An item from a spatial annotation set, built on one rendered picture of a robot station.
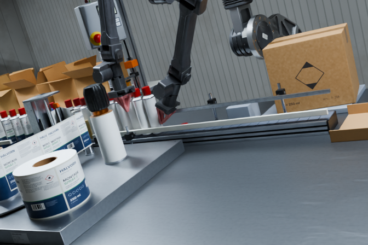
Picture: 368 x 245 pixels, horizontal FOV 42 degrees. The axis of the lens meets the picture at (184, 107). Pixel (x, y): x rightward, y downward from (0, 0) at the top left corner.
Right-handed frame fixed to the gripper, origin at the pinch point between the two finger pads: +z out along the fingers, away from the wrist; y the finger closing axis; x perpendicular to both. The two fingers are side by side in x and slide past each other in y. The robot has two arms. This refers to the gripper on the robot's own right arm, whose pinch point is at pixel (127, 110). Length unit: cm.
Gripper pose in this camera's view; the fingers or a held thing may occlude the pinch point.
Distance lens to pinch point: 201.3
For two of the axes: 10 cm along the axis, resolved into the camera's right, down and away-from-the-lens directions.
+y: 8.2, -1.2, -5.6
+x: 5.0, -3.2, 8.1
